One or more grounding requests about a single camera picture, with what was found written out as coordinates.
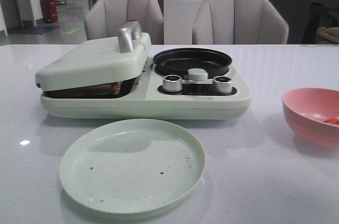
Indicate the left beige upholstered chair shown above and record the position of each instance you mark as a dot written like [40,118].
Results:
[106,17]

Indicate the orange shrimp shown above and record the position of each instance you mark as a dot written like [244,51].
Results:
[333,120]

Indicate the beige upholstered chair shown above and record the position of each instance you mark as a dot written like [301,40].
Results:
[106,17]
[239,22]

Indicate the beige cushion at right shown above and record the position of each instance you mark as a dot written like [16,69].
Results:
[327,35]

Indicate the right beige upholstered chair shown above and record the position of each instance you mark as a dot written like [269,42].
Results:
[239,22]

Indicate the mint green round plate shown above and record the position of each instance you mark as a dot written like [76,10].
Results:
[133,168]

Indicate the mint green breakfast maker base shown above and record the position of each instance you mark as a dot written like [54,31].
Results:
[145,101]

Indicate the bread slice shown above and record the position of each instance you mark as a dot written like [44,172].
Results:
[109,88]

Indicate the black round frying pan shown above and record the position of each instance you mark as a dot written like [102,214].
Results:
[179,60]

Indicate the red trash bin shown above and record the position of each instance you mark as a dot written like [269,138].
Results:
[49,11]

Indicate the mint green breakfast maker lid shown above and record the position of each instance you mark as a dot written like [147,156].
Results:
[95,62]

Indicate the pink bowl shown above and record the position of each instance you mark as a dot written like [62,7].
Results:
[305,110]

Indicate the silver control knob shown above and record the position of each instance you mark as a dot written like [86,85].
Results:
[222,85]
[172,83]

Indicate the left silver control knob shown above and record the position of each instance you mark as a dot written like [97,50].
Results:
[172,83]

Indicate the right silver control knob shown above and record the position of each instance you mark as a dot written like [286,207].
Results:
[222,85]

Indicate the dark appliance at right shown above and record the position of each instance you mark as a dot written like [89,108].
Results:
[322,13]

